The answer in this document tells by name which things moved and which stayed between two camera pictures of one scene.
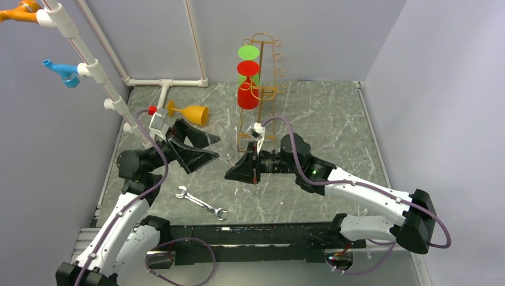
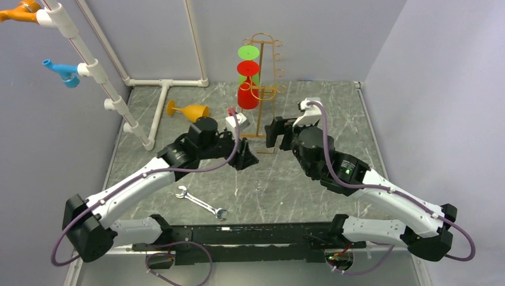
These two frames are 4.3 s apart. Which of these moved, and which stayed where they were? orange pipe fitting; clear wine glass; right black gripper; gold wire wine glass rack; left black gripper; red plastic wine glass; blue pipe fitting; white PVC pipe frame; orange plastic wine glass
Moved: left black gripper; right black gripper; clear wine glass
Stayed: red plastic wine glass; blue pipe fitting; orange plastic wine glass; orange pipe fitting; gold wire wine glass rack; white PVC pipe frame
